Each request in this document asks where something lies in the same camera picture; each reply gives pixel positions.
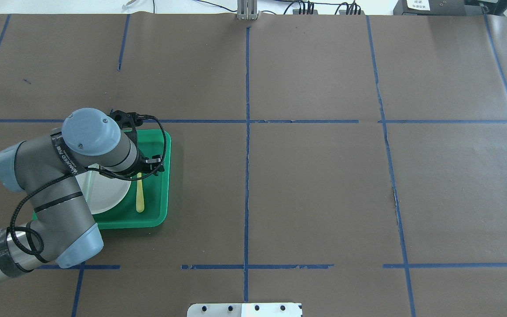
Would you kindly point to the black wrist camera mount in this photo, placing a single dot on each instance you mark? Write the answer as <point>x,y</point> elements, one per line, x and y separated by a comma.
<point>128,122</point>

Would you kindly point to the white round plate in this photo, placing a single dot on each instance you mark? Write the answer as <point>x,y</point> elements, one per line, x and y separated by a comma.
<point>101,193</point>

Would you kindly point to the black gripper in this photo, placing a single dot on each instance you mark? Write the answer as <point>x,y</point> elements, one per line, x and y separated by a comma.
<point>141,164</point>

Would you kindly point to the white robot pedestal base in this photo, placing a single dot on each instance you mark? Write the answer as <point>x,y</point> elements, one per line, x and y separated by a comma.
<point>261,309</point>

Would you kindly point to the aluminium frame post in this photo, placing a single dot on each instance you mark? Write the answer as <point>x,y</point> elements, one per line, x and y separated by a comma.
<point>247,10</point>

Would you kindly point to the yellow plastic spoon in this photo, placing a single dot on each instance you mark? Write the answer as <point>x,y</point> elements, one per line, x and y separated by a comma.
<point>140,201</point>

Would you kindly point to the black orange usb hub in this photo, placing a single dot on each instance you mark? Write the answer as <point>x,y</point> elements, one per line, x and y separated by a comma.
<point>306,7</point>

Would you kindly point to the black control box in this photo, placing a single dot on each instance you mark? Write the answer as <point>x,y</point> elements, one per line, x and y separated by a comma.
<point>430,7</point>

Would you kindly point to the green plastic tray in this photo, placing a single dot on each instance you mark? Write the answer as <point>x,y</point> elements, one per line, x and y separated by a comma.
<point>155,190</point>

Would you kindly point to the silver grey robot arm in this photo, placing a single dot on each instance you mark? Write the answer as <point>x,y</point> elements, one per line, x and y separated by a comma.
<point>53,222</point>

